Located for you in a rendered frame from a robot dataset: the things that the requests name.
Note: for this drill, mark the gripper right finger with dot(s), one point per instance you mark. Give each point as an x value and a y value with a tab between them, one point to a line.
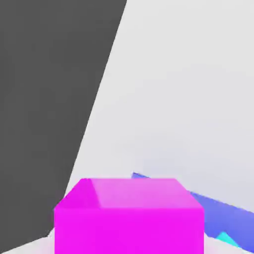
216	248

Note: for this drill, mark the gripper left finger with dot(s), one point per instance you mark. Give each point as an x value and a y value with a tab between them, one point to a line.
37	247

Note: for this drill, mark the small magenta cube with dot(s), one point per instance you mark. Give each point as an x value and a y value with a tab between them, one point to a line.
129	228

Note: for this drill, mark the small cyan cube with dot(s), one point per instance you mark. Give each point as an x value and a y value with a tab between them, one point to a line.
225	238

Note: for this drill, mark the large blue box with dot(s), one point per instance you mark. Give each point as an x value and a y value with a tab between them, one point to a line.
228	218

